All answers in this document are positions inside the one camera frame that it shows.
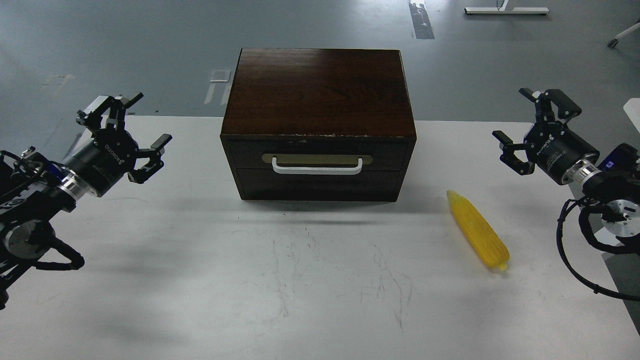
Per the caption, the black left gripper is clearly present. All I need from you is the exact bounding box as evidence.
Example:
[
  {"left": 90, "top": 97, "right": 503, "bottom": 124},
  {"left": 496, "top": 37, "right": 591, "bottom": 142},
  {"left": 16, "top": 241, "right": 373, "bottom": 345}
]
[{"left": 62, "top": 92, "right": 173, "bottom": 198}]

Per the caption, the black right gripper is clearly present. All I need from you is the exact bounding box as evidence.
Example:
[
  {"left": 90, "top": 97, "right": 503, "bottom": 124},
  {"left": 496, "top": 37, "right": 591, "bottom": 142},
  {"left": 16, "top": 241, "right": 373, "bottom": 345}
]
[{"left": 492, "top": 88, "right": 601, "bottom": 185}]

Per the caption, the wooden drawer with white handle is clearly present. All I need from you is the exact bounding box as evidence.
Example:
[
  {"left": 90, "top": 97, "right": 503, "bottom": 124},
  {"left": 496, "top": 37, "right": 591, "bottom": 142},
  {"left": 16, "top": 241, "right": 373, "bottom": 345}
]
[{"left": 224, "top": 139, "right": 412, "bottom": 172}]

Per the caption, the yellow plastic corn cob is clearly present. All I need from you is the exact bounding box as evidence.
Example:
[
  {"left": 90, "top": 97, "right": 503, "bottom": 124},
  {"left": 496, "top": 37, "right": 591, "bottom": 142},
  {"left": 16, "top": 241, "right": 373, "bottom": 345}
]
[{"left": 446, "top": 189, "right": 510, "bottom": 272}]

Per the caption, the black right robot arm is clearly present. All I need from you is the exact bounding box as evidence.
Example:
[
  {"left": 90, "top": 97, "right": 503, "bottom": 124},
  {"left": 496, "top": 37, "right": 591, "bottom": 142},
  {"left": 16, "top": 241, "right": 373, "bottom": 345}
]
[{"left": 492, "top": 88, "right": 639, "bottom": 302}]

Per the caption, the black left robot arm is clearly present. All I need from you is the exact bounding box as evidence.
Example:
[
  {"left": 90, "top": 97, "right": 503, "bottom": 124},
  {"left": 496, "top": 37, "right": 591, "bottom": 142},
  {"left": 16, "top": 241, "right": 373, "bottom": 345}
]
[{"left": 0, "top": 93, "right": 172, "bottom": 309}]

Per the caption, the dark wooden drawer cabinet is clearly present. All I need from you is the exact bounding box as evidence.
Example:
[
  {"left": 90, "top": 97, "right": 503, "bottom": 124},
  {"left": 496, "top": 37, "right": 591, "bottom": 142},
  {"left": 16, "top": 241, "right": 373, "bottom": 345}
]
[{"left": 220, "top": 48, "right": 418, "bottom": 202}]

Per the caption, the white object at right edge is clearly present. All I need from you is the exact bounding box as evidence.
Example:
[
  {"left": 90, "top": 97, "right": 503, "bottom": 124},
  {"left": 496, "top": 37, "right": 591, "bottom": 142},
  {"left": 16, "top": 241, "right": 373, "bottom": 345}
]
[{"left": 622, "top": 97, "right": 640, "bottom": 122}]

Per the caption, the white chair leg with caster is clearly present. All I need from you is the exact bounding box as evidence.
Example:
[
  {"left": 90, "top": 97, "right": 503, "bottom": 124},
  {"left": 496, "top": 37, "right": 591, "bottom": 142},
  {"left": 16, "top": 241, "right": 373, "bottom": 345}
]
[{"left": 607, "top": 19, "right": 640, "bottom": 49}]

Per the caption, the white table leg base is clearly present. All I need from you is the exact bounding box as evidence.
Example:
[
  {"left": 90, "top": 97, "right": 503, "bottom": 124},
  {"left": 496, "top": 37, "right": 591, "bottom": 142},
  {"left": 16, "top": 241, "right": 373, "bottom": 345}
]
[{"left": 464, "top": 0, "right": 550, "bottom": 16}]

